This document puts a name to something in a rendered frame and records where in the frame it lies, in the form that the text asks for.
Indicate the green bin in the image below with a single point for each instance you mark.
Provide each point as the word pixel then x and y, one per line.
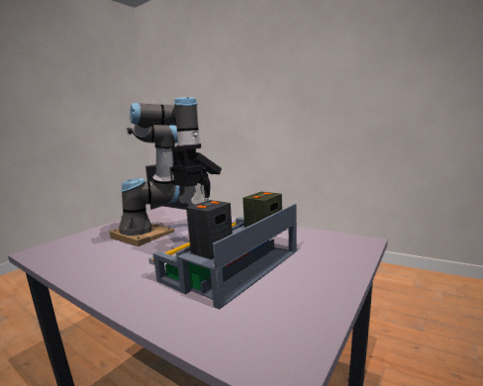
pixel 197 274

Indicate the yellow bar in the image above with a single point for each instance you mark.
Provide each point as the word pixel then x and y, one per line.
pixel 183 246

